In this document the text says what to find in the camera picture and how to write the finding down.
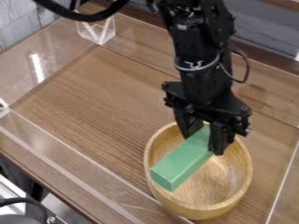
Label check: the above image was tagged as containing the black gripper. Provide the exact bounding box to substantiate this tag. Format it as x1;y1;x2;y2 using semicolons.
162;62;253;156

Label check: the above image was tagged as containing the green rectangular block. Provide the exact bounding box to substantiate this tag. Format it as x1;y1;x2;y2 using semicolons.
150;125;213;192

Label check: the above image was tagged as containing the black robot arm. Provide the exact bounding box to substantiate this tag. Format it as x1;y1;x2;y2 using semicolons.
146;0;253;156

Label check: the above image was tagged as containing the brown wooden bowl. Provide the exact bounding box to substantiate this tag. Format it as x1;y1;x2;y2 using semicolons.
145;122;253;220

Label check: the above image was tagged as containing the clear acrylic corner bracket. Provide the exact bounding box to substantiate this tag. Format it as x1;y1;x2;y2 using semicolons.
77;17;117;46

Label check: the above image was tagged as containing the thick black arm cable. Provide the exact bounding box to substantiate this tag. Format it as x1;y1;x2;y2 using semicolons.
33;0;133;23

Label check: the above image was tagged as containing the black metal frame mount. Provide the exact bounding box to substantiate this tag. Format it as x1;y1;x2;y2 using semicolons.
0;186;71;224

